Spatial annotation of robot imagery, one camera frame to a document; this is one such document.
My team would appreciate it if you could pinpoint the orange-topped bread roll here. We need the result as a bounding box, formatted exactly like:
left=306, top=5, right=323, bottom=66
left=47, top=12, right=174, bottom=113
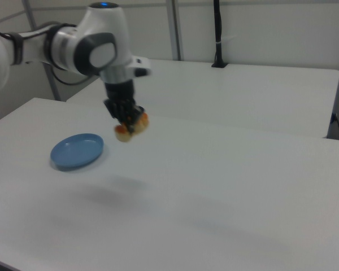
left=114, top=112, right=150, bottom=143

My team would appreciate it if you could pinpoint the black camera pole with clamp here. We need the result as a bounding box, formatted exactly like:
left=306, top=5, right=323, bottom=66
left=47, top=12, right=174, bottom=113
left=211, top=0, right=229, bottom=68

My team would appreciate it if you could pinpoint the white side table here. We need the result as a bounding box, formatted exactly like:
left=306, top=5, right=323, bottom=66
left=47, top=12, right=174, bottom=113
left=66, top=58, right=339, bottom=139

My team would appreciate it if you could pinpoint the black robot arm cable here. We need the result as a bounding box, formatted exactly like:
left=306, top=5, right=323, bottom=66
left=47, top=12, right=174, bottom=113
left=49, top=63, right=101, bottom=86

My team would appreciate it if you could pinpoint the blue round plate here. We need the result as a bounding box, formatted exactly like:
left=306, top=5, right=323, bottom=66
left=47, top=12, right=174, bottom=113
left=50, top=133, right=105, bottom=172

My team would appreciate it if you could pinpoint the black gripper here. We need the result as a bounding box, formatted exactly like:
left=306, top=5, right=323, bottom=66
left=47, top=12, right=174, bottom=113
left=103, top=79, right=145, bottom=134

